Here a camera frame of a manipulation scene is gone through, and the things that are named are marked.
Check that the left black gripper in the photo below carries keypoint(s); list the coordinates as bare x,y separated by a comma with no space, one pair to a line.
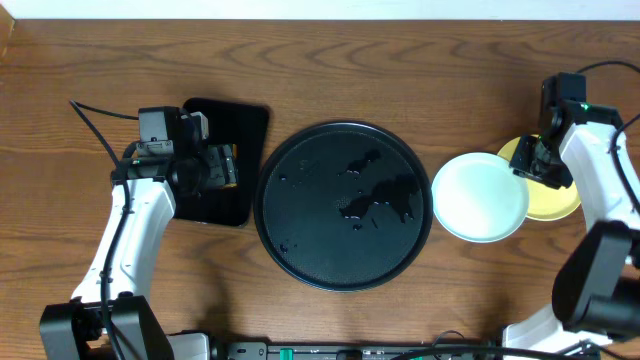
223,166

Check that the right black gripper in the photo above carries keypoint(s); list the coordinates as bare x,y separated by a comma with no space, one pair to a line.
522,167

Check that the yellow green scrub sponge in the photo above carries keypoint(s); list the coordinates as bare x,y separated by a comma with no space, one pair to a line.
231,176

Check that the yellow plate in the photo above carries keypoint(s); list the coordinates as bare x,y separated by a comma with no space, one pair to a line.
548,204

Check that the light blue plate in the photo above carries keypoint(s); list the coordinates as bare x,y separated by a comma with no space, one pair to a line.
477,198

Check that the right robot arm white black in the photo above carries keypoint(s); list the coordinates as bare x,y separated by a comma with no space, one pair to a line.
592,304

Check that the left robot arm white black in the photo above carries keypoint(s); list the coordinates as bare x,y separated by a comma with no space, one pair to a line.
109,315

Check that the black rectangular tray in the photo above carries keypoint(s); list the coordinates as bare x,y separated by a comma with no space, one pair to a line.
244,125

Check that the black round tray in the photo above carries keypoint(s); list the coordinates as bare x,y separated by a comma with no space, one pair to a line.
343,206

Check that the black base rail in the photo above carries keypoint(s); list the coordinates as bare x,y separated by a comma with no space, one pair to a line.
320,351

